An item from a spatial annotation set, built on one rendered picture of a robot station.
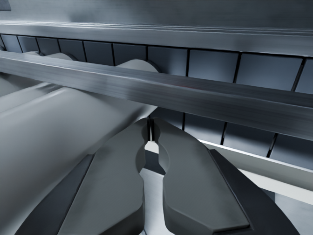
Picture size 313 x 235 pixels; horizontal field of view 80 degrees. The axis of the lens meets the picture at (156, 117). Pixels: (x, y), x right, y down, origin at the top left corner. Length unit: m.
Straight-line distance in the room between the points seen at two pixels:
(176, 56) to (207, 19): 0.06
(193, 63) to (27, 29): 0.21
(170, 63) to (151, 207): 0.22
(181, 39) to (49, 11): 0.22
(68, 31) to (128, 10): 0.07
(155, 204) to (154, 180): 0.05
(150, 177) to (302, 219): 0.19
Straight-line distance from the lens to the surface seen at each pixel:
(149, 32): 0.18
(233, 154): 0.17
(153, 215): 0.33
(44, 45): 0.28
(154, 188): 0.27
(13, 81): 0.20
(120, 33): 0.19
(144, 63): 0.17
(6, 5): 0.30
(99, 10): 0.27
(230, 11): 0.20
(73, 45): 0.24
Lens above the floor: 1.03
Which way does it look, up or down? 50 degrees down
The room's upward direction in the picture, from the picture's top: 135 degrees counter-clockwise
